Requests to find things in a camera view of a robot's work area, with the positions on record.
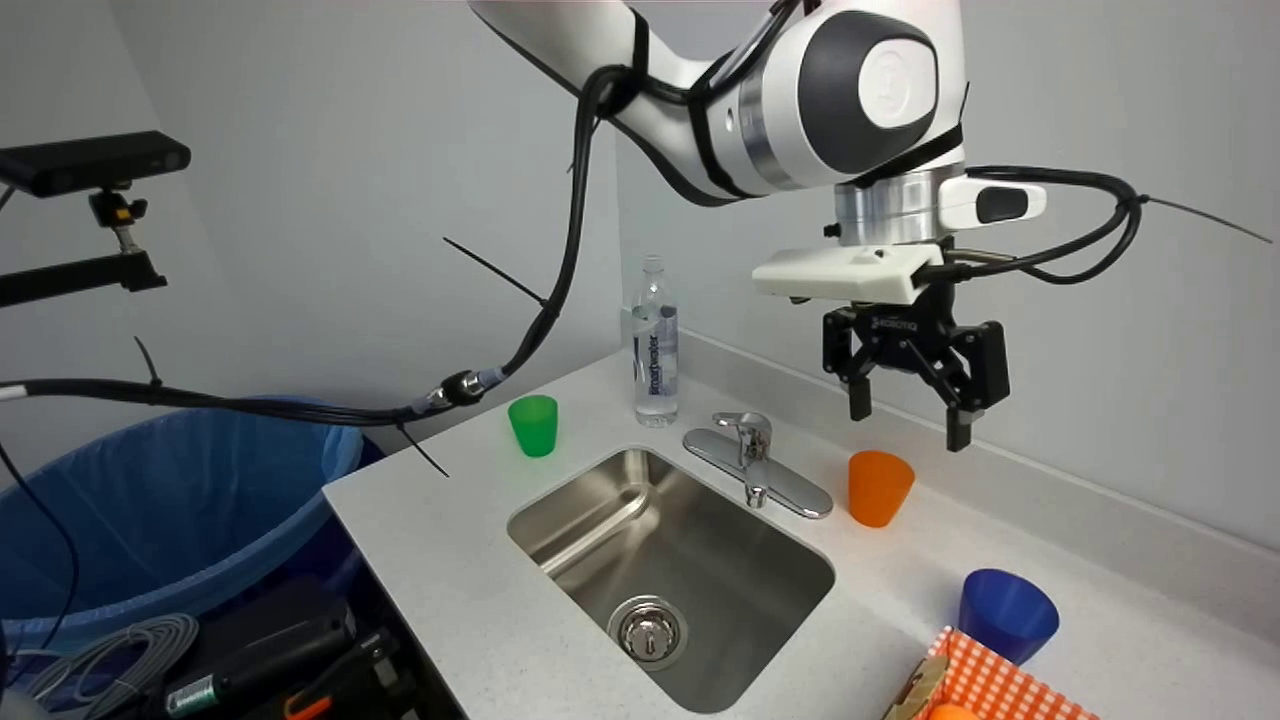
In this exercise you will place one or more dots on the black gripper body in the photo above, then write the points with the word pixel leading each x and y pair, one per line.
pixel 907 333

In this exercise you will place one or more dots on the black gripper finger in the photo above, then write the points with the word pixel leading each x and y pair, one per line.
pixel 987 364
pixel 853 359

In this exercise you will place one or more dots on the chrome tap nozzle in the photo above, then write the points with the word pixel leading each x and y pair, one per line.
pixel 751 440

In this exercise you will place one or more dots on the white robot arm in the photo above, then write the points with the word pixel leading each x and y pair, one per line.
pixel 802 93

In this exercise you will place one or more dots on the orange plastic cup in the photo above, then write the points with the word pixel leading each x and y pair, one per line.
pixel 879 488

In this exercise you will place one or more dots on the clear plastic water bottle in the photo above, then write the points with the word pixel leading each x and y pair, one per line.
pixel 654 351

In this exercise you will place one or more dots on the blue plastic cup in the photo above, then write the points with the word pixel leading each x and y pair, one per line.
pixel 1007 613

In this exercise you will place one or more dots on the stainless steel sink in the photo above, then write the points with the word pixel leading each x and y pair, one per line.
pixel 693 563

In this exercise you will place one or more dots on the orange checkered cardboard box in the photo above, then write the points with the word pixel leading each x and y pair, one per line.
pixel 1001 687

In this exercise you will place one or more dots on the green plastic cup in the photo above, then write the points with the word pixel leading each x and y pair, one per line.
pixel 535 424

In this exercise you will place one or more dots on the metal sink drain strainer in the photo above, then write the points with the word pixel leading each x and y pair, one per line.
pixel 645 624

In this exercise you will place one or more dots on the orange toy fruit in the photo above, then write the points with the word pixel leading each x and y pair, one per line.
pixel 954 714

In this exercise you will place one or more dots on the black tool case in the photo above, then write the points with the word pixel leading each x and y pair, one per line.
pixel 265 640

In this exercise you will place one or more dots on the bin with blue bag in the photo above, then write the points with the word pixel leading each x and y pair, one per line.
pixel 163 507

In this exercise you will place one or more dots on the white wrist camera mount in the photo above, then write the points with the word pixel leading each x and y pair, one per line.
pixel 853 275

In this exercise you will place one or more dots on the chrome tap base plate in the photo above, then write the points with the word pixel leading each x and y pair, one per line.
pixel 802 488

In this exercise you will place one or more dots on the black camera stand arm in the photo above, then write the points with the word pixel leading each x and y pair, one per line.
pixel 65 277

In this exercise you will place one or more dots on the black bar camera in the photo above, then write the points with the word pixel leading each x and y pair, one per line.
pixel 82 163

